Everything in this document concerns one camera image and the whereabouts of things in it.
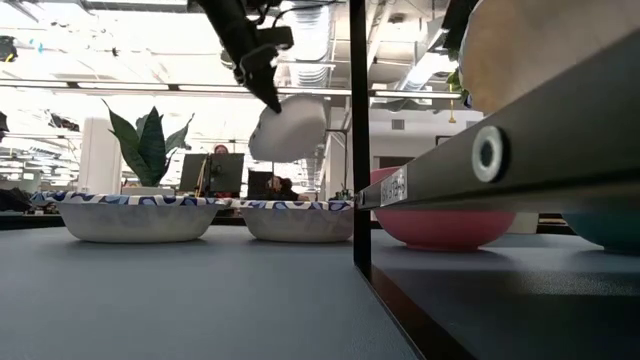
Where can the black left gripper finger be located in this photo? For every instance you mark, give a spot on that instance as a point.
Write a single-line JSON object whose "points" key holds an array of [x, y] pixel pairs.
{"points": [[267, 95]]}

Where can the red plastic bowl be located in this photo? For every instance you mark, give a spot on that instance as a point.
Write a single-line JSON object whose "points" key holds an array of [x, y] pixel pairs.
{"points": [[382, 175]]}

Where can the pink plastic bowl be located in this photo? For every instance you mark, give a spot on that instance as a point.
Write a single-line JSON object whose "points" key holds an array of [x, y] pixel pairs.
{"points": [[440, 230]]}

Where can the green plastic bowl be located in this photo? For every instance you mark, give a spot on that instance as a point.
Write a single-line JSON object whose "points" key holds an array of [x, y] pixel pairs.
{"points": [[610, 230]]}

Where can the person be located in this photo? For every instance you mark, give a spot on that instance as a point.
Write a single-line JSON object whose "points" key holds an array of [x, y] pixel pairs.
{"points": [[282, 189], [220, 149]]}

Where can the large black monitor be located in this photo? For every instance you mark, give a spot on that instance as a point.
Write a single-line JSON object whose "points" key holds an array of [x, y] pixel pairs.
{"points": [[225, 172]]}

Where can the small black monitor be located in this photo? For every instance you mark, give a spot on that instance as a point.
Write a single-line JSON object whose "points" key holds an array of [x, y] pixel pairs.
{"points": [[257, 185]]}

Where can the small green desk plant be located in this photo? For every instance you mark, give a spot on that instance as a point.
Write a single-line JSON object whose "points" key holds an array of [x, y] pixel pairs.
{"points": [[343, 194]]}

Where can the snake plant in white pot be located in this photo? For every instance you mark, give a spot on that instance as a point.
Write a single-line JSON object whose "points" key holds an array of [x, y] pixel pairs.
{"points": [[150, 145]]}

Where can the white column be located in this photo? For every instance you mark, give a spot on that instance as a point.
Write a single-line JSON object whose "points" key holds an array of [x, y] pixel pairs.
{"points": [[100, 155]]}

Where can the blue table mat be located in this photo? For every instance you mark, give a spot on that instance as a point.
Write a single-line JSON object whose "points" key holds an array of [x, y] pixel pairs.
{"points": [[200, 300]]}

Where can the black office chair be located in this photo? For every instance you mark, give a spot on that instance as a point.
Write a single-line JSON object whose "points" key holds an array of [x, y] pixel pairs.
{"points": [[12, 200]]}

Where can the wooden board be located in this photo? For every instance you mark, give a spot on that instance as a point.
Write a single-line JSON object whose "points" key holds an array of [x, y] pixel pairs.
{"points": [[550, 165]]}

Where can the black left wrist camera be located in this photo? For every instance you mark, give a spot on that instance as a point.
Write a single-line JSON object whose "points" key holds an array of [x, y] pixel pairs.
{"points": [[275, 37]]}

